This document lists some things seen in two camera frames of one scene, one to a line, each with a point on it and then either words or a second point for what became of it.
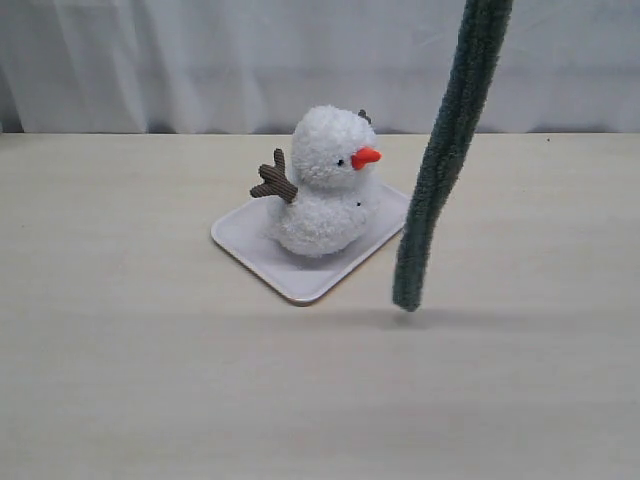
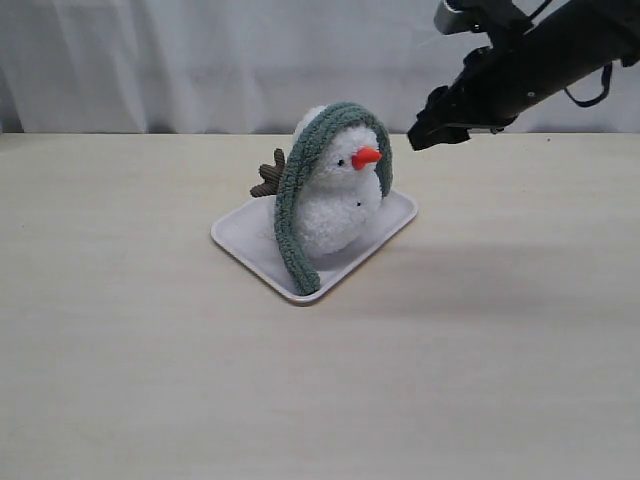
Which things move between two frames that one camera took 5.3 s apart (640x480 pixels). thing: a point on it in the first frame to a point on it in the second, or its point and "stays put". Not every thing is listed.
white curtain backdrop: [259, 66] stays put
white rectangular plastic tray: [244, 238] stays put
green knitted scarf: [485, 26] to [298, 266]
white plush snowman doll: [330, 200] stays put
